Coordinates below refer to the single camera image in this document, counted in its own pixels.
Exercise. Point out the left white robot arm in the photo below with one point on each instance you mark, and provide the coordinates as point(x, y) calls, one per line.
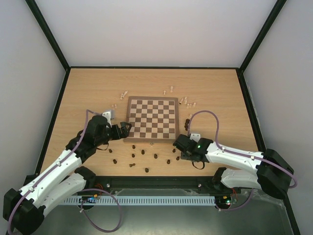
point(26, 208)

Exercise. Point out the base circuit board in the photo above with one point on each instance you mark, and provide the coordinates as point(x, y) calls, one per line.
point(89, 199)
point(226, 199)

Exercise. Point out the right base circuit board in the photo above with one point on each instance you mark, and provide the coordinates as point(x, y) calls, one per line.
point(226, 199)

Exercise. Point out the black aluminium frame rail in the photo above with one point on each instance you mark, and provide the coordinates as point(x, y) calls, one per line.
point(151, 182)

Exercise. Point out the wooden chessboard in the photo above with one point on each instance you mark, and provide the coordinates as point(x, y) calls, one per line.
point(153, 119)

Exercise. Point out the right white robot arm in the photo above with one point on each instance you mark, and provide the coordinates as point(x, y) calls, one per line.
point(267, 170)

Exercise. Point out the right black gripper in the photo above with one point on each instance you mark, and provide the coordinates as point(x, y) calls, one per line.
point(182, 144)

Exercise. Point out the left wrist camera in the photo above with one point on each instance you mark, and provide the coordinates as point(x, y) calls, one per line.
point(109, 114)

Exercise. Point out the white slotted cable duct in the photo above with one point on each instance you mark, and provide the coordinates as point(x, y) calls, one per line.
point(147, 201)

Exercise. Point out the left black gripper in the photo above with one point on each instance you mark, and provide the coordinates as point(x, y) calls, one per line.
point(119, 135)

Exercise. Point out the left base circuit board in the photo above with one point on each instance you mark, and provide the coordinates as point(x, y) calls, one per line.
point(89, 199)

